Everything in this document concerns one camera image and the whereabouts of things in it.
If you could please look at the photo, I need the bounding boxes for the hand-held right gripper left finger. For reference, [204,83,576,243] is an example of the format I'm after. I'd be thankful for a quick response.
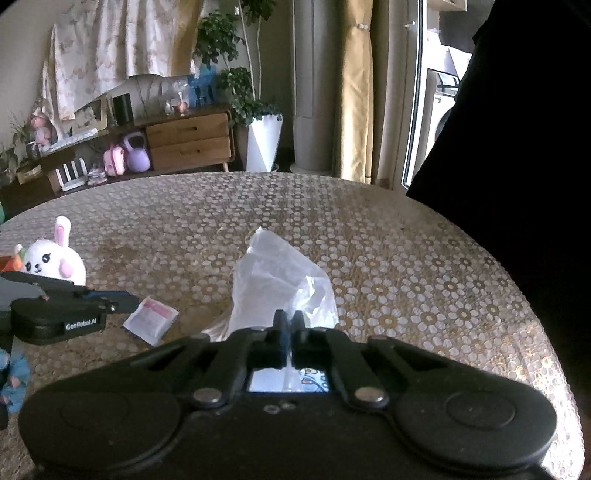
[134,310,291,409]

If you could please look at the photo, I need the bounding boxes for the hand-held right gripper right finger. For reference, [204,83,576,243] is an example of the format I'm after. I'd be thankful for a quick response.
[292,311,444,411]

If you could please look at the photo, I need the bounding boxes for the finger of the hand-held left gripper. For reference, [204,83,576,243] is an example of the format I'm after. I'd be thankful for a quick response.
[104,298,140,315]
[85,288,134,300]

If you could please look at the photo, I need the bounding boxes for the small white pink packet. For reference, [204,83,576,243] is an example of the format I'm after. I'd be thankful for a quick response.
[123,296,179,347]

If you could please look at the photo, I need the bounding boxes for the white plastic bag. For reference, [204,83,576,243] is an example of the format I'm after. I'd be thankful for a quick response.
[201,226,339,394]

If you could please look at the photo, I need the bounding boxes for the person's left hand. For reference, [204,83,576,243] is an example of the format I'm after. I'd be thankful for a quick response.
[0,346,31,414]

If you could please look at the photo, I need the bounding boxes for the white bunny plush with carrot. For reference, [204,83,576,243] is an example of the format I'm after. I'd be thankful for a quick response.
[0,216,88,288]

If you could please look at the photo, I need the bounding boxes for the white antenna router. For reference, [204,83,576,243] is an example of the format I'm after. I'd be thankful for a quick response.
[55,159,88,192]

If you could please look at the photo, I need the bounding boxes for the pink bag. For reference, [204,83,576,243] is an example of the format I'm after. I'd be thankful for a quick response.
[104,143,126,176]

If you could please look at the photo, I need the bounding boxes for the purple kettlebell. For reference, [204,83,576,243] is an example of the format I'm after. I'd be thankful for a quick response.
[126,131,151,171]

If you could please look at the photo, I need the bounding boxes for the pink doll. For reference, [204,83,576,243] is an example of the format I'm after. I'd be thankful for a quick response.
[30,108,54,148]

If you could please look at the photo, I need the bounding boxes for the wooden sideboard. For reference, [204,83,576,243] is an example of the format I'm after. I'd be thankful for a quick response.
[0,104,236,208]

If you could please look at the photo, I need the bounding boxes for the black speaker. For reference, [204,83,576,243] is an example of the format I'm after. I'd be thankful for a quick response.
[113,93,132,125]

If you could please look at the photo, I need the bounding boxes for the white faceted planter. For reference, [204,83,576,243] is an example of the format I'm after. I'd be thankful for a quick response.
[246,115,284,173]

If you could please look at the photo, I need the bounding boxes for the white figure toy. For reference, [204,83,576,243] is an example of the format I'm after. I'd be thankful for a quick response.
[164,90,190,116]

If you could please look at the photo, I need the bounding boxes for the blue toy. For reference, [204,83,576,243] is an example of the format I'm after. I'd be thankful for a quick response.
[187,69,218,106]

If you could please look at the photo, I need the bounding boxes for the tall green potted plant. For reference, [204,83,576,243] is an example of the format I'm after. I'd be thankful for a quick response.
[194,0,282,125]

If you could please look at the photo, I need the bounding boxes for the hanging floral cloth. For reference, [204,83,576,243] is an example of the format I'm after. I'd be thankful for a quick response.
[41,0,204,130]

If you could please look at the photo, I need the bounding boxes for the grey tower air conditioner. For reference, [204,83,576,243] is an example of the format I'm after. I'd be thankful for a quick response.
[293,0,345,176]

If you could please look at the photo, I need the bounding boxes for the golden curtain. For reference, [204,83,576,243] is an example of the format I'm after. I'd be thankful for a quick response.
[342,0,375,183]

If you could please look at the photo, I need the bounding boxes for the dark cloth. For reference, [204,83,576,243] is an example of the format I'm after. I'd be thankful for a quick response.
[406,0,591,480]

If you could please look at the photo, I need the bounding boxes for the picture frame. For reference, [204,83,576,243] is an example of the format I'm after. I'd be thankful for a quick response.
[71,99,109,132]

